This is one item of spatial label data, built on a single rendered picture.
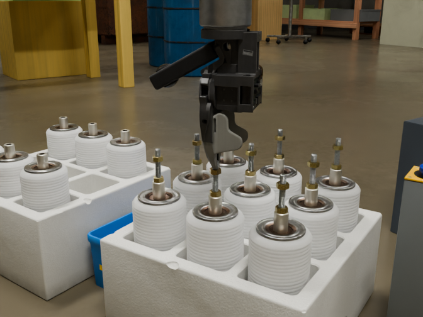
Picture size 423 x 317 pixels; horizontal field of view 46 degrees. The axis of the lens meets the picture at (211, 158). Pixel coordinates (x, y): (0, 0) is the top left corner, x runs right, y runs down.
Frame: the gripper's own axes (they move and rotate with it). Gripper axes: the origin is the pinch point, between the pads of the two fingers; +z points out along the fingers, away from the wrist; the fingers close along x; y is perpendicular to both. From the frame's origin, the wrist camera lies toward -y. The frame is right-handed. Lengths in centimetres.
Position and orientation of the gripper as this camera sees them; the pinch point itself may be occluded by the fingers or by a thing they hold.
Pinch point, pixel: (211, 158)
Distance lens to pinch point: 78.5
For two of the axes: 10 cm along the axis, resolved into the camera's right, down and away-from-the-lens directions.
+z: 0.0, 9.5, 3.1
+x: 2.8, -3.0, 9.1
